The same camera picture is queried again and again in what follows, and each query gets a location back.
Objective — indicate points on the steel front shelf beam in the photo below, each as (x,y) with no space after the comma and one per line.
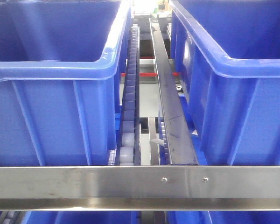
(140,188)

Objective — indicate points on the white roller track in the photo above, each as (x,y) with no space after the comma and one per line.
(128,148)

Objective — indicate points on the blue target bin left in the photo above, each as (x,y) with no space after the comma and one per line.
(60,67)

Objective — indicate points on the blue target bin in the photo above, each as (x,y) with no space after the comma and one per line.
(228,55)
(60,67)

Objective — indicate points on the blue target bin right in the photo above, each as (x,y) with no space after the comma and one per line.
(228,55)

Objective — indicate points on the steel divider rail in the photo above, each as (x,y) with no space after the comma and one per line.
(179,149)

